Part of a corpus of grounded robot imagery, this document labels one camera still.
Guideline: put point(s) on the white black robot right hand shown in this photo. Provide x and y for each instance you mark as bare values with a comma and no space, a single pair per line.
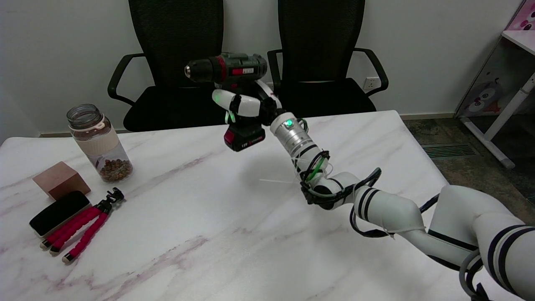
246,105

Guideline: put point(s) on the dark green power screwdriver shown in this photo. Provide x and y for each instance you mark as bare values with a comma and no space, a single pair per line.
234,67

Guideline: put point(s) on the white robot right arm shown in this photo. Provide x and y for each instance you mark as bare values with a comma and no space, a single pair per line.
293,139

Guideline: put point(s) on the black mesh office chair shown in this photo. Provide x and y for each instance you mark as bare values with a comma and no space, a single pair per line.
322,50
175,33

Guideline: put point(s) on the clear jar with nuts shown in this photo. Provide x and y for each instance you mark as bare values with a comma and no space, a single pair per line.
98,144

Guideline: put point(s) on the brown wooden block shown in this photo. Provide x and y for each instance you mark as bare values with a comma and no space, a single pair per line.
60,179

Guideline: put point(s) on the dark floor vent grille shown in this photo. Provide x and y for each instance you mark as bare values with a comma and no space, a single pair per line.
448,150

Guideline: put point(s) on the red flexible mini tripod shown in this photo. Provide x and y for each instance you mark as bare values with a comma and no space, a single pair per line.
79,228

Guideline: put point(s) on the black whiteboard eraser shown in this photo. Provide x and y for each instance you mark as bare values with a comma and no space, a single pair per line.
58,212

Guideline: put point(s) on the white desk with cartoon panel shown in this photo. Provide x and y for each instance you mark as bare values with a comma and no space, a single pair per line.
501,79

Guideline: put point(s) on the pink picture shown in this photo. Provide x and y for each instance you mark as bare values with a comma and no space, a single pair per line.
524,16

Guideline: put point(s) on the white wall socket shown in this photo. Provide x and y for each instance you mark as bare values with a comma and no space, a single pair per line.
371,83
271,85

